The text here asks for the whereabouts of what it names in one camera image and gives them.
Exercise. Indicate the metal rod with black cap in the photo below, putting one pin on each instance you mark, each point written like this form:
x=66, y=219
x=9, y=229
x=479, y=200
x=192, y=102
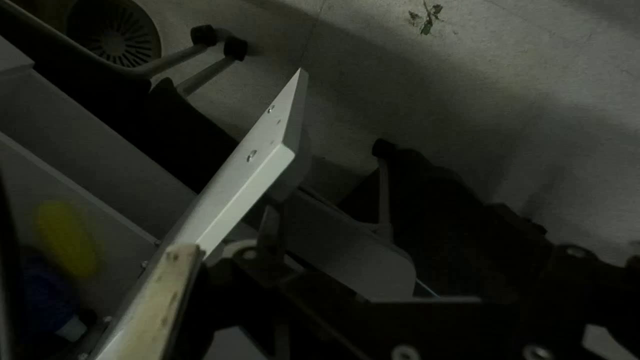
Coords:
x=237, y=49
x=203, y=35

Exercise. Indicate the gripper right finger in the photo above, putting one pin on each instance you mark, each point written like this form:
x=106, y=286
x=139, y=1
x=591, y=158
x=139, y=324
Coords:
x=593, y=300

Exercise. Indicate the black bulky equipment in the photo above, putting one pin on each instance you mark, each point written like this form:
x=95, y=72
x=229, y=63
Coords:
x=452, y=221

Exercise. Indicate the small white cabinet door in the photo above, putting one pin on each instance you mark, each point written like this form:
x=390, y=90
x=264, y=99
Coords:
x=260, y=161

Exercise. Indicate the round ribbed grey disc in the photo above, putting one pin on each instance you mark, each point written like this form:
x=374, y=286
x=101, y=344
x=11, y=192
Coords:
x=112, y=31

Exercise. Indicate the yellow toy banana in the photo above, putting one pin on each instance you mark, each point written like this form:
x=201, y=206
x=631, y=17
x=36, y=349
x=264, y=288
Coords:
x=66, y=241

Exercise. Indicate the blue plastic bottle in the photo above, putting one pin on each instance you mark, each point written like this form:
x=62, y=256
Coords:
x=46, y=300

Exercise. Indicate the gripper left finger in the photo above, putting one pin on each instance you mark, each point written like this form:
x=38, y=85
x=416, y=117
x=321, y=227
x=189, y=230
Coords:
x=157, y=307

